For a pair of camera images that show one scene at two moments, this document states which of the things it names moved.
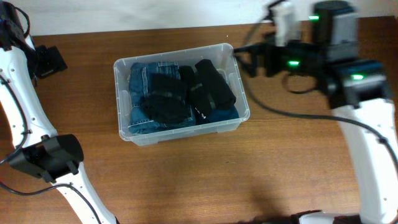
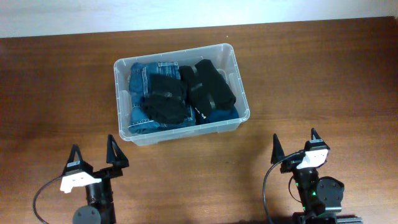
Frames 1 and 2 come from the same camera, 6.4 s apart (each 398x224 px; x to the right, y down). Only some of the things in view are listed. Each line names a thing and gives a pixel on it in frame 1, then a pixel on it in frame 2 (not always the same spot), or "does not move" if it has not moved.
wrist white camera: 288,23 -> 313,158
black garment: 165,102 does not move
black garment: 208,88 does not move
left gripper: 50,62 -> 101,173
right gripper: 274,66 -> 290,163
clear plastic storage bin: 182,93 does not move
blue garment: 221,115 does not move
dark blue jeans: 139,74 does not move
